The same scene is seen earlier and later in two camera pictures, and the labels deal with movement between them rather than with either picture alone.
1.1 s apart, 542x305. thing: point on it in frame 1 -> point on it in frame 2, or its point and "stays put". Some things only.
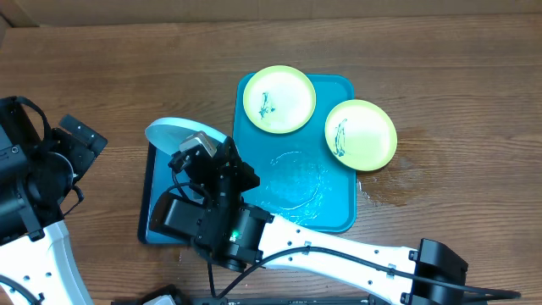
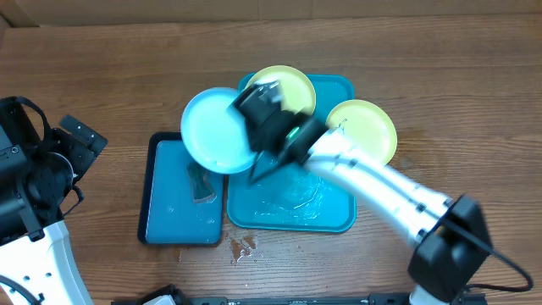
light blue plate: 168,135 -> 218,139
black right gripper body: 231,161 -> 266,158
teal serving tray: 298,179 stays put
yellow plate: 361,135 stays put
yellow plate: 279,99 stays put
